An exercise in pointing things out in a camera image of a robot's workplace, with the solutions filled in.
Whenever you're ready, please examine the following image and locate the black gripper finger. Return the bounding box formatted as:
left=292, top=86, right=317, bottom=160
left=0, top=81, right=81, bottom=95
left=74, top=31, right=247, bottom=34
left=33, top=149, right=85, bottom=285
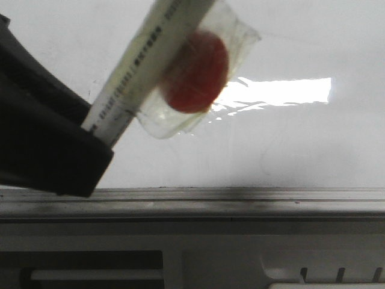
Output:
left=1, top=16, right=114, bottom=197

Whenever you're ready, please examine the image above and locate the red magnet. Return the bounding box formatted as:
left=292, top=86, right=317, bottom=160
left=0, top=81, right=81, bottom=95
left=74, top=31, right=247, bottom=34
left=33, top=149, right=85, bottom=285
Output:
left=133, top=1, right=260, bottom=138

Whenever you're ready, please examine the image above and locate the white black whiteboard marker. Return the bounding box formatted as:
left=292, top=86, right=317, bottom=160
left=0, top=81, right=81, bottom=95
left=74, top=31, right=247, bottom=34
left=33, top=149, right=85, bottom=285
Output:
left=81, top=1, right=214, bottom=147

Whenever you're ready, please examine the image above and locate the white whiteboard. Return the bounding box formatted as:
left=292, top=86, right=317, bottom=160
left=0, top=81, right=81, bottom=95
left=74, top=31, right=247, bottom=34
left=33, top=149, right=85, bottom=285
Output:
left=1, top=1, right=384, bottom=188

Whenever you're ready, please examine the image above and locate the white plastic housing below board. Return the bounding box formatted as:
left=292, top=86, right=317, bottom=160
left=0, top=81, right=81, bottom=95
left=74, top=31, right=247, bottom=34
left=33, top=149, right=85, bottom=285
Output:
left=1, top=220, right=384, bottom=288

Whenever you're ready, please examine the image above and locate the metal whiteboard tray rail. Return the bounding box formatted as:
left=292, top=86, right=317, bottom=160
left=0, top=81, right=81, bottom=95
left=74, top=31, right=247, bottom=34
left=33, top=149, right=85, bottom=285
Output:
left=1, top=187, right=384, bottom=221

